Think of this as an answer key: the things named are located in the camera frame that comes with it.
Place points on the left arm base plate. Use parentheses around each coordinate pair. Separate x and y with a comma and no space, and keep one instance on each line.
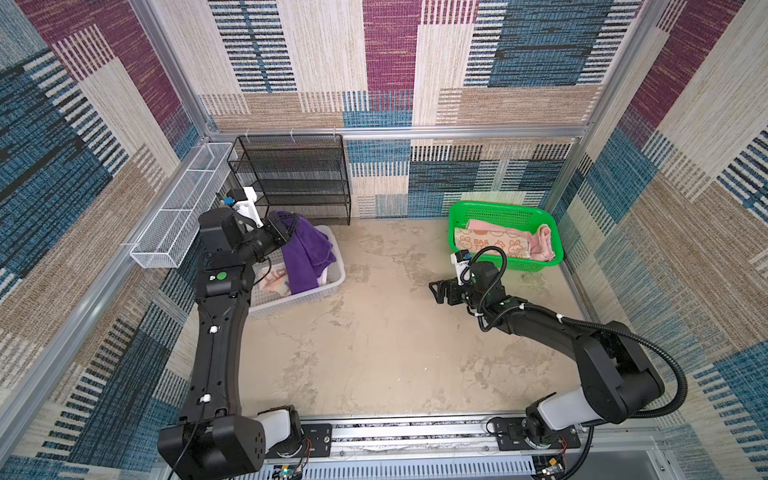
(318,442)

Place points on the orange patterned towel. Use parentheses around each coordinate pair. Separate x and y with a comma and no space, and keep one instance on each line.
(514,243)

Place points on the white wire mesh tray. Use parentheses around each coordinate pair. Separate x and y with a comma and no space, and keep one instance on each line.
(166,240)

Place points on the purple towel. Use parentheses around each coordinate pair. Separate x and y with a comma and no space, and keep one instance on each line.
(307,255)

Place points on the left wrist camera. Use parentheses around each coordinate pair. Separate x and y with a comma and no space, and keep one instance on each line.
(243,201)

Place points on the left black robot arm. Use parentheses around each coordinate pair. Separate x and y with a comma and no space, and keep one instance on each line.
(211,438)

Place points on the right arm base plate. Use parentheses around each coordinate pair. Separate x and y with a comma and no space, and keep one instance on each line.
(519,433)

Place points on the white printed rabbit towel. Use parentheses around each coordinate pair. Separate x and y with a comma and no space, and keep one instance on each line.
(276,281)

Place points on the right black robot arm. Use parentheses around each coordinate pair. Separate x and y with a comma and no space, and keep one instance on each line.
(617,378)

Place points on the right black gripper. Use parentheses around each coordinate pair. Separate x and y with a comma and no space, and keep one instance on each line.
(451,286)

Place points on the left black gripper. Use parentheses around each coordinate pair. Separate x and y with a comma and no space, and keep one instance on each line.
(278,235)

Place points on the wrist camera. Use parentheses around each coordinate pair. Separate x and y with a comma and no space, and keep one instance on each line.
(461,261)
(243,201)

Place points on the pink towel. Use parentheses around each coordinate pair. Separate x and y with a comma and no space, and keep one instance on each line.
(540,241)

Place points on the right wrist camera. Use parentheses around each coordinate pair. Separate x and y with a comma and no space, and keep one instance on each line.
(461,261)

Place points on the black wire mesh shelf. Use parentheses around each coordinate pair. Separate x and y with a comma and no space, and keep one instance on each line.
(306,174)

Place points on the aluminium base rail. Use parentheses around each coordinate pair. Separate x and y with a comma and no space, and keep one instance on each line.
(458,447)

